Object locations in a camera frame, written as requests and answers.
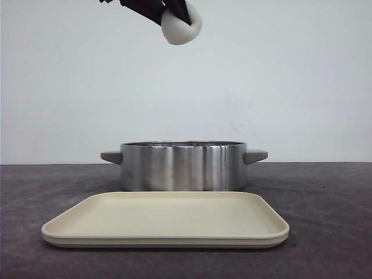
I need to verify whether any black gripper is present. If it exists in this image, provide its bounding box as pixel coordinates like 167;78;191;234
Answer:
98;0;193;26

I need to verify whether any panda bun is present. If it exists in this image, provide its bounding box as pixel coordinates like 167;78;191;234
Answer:
161;1;202;45

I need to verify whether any stainless steel steamer pot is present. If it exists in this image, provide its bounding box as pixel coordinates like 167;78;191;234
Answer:
101;141;268;191

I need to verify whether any cream rectangular tray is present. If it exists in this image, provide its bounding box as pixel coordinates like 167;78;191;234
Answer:
41;191;289;249

